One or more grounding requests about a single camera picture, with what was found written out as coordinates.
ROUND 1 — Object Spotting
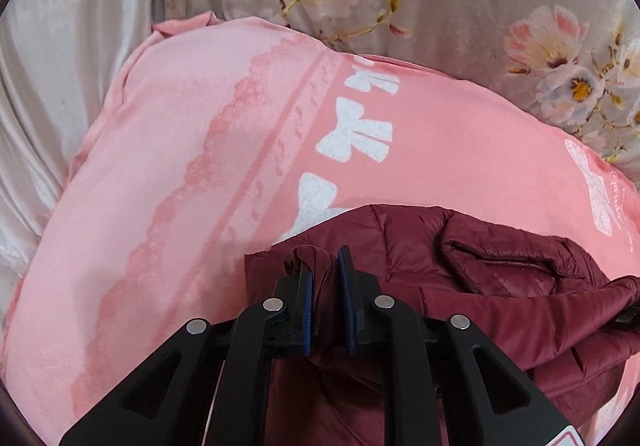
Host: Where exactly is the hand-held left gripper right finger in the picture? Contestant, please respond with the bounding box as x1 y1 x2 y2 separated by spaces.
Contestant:
338 247 574 446

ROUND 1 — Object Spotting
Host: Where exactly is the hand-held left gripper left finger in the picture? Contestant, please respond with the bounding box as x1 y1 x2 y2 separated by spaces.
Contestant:
59 260 314 446

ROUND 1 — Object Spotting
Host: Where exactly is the maroon puffer jacket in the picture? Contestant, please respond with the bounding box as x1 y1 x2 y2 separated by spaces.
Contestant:
244 204 640 446

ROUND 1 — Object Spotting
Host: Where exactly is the grey floral bed sheet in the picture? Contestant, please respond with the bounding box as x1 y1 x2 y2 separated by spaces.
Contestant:
150 0 640 171

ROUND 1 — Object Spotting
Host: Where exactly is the white satin cloth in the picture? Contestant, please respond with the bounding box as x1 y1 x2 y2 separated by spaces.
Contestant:
0 0 173 277

